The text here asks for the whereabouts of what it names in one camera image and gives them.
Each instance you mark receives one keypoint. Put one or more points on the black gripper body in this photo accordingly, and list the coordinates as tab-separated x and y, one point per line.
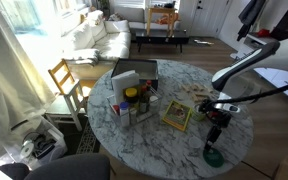
221	119

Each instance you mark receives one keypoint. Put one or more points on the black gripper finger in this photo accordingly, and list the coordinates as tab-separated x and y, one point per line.
210	140
218	134

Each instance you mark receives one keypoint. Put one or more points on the transparent measuring cup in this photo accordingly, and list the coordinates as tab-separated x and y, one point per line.
194	142

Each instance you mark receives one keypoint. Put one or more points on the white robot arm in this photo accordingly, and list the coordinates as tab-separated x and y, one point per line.
284	56

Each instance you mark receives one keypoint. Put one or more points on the open metal can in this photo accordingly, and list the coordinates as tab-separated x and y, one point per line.
197	114

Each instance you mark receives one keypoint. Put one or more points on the dark blue open box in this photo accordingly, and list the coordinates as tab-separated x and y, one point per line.
135	68

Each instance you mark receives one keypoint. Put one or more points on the green round lid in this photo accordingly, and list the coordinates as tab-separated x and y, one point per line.
213	157

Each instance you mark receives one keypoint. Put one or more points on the wooden block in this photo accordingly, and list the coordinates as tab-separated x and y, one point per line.
201	99
197	94

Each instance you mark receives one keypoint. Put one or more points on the yellow picture book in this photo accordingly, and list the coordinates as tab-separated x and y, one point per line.
176	115

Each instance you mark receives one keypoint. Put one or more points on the white shaker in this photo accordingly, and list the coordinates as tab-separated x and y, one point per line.
153	103

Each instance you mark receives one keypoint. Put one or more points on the white shelf unit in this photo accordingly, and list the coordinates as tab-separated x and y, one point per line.
277	78

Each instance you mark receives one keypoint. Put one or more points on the dark bottle with red cap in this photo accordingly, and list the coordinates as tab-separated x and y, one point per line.
144	99
149	85

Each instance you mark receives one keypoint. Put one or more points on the clear condiment caddy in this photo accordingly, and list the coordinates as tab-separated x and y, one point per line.
134	116

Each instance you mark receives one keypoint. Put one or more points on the small glass shaker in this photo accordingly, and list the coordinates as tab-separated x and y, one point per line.
133	115

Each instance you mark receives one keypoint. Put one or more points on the white bottle with blue cap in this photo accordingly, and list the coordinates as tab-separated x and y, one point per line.
124	115

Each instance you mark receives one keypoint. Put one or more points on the dark jar with yellow lid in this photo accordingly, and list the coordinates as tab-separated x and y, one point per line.
131	96

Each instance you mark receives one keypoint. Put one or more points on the red object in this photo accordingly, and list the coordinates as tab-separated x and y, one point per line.
263	32

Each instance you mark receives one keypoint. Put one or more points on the small jar with red cap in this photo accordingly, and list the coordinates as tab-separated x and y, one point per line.
116	109

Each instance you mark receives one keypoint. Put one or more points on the white upright booklet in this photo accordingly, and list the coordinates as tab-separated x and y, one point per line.
124	85

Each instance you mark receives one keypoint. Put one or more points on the black coffee table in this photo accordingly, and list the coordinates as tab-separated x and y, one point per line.
160	36

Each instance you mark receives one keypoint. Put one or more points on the white door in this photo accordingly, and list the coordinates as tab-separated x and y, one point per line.
204	15

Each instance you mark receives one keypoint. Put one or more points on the dark hanging jacket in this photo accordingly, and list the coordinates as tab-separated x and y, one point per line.
250	15

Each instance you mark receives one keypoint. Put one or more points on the patterned rug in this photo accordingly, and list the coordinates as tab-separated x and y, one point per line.
88	140

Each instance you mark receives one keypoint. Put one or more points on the tall wooden side table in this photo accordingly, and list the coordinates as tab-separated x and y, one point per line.
160	11

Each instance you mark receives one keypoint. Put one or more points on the light grey sofa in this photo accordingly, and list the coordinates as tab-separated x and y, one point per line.
130	15

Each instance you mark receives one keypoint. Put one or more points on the dark grey office chair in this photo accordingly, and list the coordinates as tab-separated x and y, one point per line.
67	166

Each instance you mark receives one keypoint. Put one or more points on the white wooden chair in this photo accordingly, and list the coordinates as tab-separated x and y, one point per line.
69	100

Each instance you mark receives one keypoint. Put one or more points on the white sofa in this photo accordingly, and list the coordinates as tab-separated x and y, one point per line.
97	40

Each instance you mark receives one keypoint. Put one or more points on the colourful patterned pillow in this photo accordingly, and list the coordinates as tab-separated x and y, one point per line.
114	16

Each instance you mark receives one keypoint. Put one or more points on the grey white blanket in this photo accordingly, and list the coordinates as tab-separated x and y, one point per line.
82	56

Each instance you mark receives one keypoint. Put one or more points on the white sofa pillow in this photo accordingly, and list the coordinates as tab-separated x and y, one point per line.
95	17

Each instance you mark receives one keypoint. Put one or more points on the yellow wooden chair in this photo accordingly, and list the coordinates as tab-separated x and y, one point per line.
62	75

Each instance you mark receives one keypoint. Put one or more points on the green house plant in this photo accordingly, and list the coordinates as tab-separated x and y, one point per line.
104	4

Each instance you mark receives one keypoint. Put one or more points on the white curtain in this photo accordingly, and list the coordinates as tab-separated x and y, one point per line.
10	83

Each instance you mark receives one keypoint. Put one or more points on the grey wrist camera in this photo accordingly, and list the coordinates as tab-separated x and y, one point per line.
229	107

